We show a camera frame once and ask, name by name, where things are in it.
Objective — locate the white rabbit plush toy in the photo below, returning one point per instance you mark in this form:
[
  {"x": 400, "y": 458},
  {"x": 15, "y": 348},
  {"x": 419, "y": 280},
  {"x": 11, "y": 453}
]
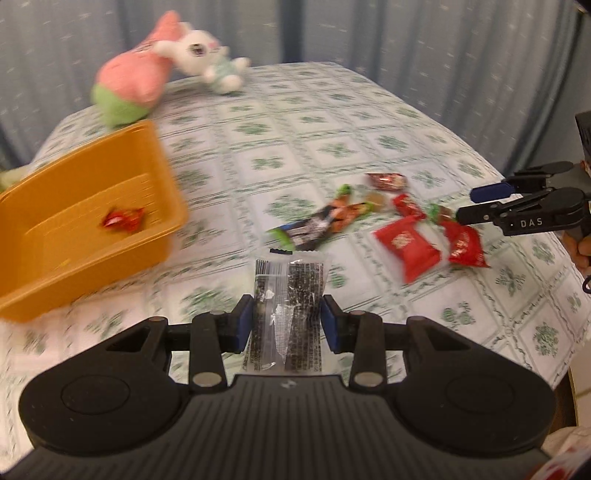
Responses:
[{"x": 201, "y": 50}]

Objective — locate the orange and green snack packet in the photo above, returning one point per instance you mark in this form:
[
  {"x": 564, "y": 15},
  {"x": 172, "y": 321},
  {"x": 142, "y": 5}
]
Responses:
[{"x": 346, "y": 212}]

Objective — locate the clear black-speckled snack packet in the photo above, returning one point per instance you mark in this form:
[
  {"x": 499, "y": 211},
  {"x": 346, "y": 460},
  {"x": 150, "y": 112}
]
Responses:
[{"x": 295, "y": 295}]

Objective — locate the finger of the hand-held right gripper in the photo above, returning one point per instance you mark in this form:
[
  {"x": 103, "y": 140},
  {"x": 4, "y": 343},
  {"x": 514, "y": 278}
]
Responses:
[
  {"x": 480, "y": 214},
  {"x": 489, "y": 191}
]

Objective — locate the pink and green plush toy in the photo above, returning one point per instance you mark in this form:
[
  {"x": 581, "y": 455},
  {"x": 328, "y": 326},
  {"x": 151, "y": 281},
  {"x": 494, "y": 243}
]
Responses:
[{"x": 131, "y": 78}]

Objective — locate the large red snack packet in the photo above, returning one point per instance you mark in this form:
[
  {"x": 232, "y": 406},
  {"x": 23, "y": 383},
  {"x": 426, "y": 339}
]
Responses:
[{"x": 408, "y": 244}]

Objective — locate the yellow plastic basket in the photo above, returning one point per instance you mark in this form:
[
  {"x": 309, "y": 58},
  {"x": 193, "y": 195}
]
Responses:
[{"x": 69, "y": 258}]

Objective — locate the small red snack packet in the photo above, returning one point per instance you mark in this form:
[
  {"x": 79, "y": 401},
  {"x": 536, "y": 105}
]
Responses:
[{"x": 408, "y": 206}]

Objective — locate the dark red snack packet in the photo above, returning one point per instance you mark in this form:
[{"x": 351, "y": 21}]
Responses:
[{"x": 387, "y": 181}]

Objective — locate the person's patterned clothing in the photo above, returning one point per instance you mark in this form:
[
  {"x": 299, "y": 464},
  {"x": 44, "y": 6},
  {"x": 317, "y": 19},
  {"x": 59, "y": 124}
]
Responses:
[{"x": 570, "y": 454}]

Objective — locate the blue star-print curtain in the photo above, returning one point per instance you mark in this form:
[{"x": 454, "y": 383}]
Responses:
[{"x": 369, "y": 32}]

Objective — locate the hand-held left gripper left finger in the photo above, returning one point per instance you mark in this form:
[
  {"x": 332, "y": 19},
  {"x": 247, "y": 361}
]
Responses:
[{"x": 244, "y": 325}]

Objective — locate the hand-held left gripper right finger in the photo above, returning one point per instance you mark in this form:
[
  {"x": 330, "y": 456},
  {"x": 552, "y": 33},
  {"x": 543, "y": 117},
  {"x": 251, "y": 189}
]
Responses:
[{"x": 330, "y": 330}]

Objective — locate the green and brown candy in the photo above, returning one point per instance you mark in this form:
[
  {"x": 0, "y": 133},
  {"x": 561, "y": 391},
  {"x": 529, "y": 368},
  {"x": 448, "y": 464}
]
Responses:
[{"x": 441, "y": 213}]

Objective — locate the red pillow-shaped snack packet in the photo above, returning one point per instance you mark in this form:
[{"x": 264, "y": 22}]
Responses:
[{"x": 466, "y": 247}]

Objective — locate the green floral printed tablecloth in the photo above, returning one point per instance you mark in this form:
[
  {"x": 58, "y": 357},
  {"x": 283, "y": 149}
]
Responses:
[{"x": 300, "y": 138}]

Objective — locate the black snack bar packet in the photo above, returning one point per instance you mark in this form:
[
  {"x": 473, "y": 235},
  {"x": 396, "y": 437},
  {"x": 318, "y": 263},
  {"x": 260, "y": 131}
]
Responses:
[{"x": 307, "y": 228}]

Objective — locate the person's right hand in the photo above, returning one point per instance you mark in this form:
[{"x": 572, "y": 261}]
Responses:
[{"x": 581, "y": 247}]

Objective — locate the small red candy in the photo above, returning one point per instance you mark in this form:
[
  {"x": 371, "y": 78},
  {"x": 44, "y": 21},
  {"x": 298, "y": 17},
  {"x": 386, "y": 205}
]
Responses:
[{"x": 122, "y": 219}]

